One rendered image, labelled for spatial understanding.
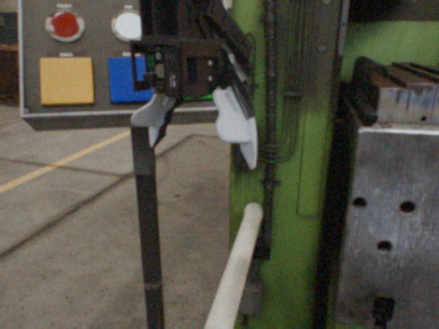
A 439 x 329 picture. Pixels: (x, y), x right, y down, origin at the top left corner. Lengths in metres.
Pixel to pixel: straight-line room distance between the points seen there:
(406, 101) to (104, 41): 0.55
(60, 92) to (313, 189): 0.64
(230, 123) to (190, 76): 0.06
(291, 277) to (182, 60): 0.85
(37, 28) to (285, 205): 0.69
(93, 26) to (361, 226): 0.61
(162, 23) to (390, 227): 0.60
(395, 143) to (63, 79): 0.57
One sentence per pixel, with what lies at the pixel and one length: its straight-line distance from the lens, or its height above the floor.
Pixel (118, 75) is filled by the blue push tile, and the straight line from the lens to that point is 0.62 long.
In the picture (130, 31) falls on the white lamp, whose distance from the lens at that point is 0.66.
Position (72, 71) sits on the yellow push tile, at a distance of 0.63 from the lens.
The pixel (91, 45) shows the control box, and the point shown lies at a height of 1.06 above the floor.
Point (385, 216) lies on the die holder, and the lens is 0.79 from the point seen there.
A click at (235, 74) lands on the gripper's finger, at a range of 0.40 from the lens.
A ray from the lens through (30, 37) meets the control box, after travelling 0.68.
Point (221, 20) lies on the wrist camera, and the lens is 0.43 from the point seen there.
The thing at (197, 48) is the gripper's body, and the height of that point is 1.07.
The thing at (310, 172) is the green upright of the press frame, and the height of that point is 0.74.
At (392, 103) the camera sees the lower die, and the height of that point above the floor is 0.95.
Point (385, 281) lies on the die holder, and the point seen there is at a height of 0.59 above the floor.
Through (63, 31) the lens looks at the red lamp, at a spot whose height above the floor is 1.08.
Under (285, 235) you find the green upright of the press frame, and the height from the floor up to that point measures 0.56.
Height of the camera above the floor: 1.08
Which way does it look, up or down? 20 degrees down
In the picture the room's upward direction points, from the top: straight up
